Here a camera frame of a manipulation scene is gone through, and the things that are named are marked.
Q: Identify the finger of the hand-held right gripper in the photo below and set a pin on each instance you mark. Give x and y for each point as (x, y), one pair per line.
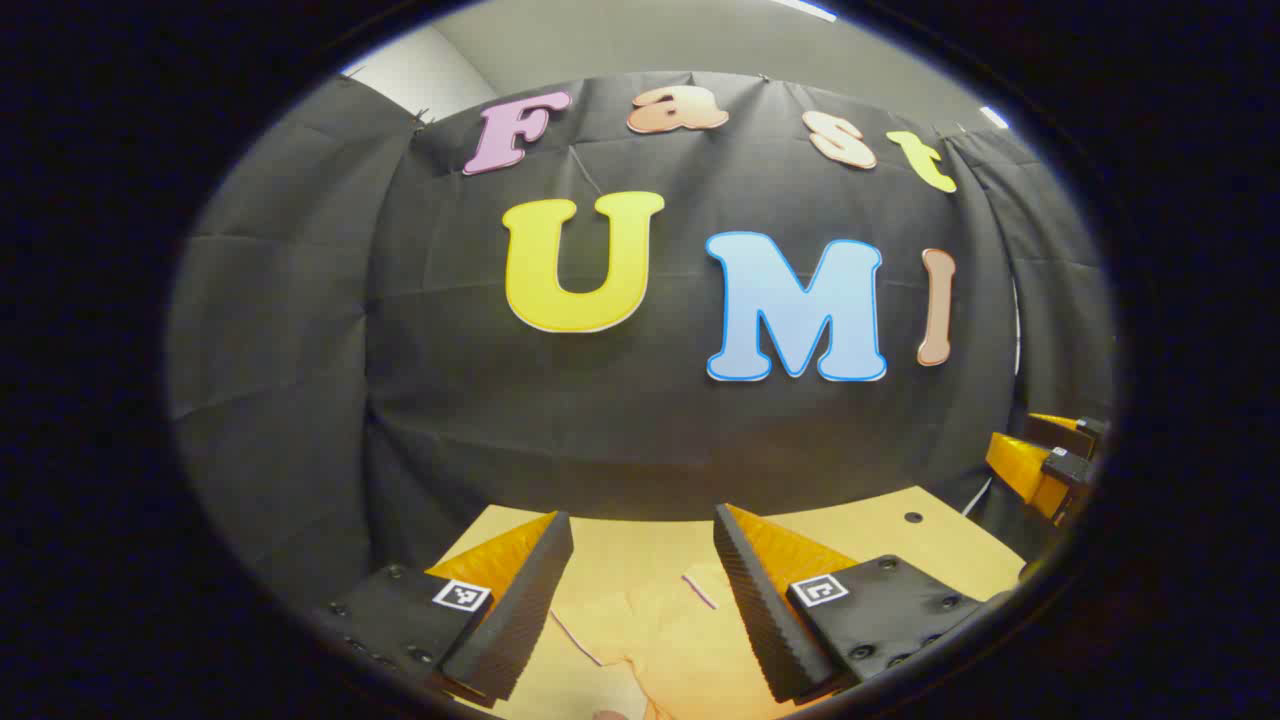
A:
(1070, 436)
(1040, 475)

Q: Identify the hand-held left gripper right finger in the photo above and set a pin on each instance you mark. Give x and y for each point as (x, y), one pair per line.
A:
(760, 610)

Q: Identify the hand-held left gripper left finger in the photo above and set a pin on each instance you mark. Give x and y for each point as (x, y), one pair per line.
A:
(515, 620)

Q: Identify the orange T-shirt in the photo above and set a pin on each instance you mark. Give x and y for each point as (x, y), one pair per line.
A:
(690, 650)

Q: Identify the black backdrop cloth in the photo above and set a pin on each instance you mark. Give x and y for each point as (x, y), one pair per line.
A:
(600, 420)

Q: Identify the ceiling light panel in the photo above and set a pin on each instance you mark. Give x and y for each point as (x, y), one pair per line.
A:
(803, 9)
(994, 117)

